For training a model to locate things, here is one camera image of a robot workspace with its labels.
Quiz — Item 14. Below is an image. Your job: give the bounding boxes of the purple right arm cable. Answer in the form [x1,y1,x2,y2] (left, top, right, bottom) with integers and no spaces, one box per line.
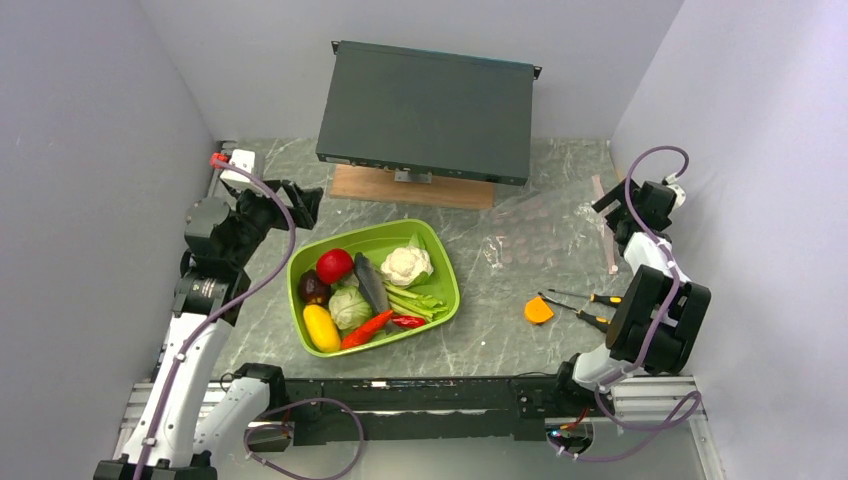
[594,145,704,425]

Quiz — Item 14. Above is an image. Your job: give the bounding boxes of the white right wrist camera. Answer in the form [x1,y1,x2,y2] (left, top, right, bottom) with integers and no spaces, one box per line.
[662,173,687,210]

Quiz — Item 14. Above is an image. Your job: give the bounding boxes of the green cabbage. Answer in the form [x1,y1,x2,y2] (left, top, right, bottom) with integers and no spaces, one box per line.
[328,286,373,331]

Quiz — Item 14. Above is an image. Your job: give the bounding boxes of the orange pumpkin slice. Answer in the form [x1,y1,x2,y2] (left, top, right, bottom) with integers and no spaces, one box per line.
[523,296,555,325]

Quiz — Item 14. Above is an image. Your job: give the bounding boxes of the orange red chili pepper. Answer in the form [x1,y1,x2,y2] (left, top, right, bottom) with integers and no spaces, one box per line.
[341,309,393,350]

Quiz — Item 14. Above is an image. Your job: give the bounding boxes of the white cauliflower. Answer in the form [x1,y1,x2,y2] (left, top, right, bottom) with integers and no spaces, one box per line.
[380,246,434,288]

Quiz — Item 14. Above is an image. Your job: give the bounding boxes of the dark grey rack device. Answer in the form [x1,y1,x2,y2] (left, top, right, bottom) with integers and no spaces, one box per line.
[316,40,541,186]

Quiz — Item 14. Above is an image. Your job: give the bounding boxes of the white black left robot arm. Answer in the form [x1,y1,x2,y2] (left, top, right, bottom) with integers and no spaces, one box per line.
[93,180,324,479]

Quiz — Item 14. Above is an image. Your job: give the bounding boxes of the wooden board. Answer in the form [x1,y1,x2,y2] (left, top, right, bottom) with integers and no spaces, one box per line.
[329,165,495,210]

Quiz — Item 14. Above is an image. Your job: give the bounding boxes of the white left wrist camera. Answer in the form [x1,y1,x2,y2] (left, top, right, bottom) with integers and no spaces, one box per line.
[210,149,264,195]

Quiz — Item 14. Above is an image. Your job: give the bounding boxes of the lower black yellow screwdriver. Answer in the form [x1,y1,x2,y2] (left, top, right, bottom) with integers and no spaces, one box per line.
[538,292,609,333]

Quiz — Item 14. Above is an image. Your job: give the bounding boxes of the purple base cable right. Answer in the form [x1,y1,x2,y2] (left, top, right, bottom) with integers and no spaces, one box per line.
[549,390,704,464]

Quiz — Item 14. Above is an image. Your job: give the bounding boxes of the grey toy fish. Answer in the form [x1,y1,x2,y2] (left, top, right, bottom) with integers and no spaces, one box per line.
[353,252,390,314]

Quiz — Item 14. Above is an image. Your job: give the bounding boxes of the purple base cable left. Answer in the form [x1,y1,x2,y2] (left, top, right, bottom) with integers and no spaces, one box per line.
[242,397,367,480]

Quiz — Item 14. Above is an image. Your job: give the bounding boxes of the clear pink zip top bag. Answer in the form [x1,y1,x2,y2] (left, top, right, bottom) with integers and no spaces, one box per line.
[480,174,622,276]

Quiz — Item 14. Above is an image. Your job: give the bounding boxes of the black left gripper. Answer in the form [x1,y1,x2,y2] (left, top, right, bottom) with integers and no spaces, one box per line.
[226,178,322,268]

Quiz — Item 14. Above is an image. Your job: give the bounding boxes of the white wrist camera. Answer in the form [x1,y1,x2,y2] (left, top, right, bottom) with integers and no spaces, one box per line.
[210,149,264,195]
[662,173,687,210]

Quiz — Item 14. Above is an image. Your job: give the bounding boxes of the yellow bell pepper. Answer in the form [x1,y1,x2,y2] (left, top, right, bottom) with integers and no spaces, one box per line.
[303,304,342,353]

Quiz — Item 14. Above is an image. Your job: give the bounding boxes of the green celery stalks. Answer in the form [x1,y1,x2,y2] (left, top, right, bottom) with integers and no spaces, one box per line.
[383,281,448,322]

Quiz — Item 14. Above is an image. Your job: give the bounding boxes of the green plastic tray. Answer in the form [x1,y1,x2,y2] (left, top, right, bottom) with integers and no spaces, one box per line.
[285,219,460,358]

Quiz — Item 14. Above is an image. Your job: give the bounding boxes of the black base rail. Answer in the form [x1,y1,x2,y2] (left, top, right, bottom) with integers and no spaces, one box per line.
[249,373,603,449]

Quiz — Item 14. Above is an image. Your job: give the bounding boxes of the red tomato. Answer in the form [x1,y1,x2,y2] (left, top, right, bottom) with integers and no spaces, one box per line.
[315,248,354,285]

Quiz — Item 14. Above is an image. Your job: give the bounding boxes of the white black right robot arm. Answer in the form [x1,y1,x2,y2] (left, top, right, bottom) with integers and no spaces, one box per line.
[550,180,711,415]

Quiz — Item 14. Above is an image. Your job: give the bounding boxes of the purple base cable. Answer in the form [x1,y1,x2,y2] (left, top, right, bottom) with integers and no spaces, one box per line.
[549,390,704,464]
[242,397,367,480]

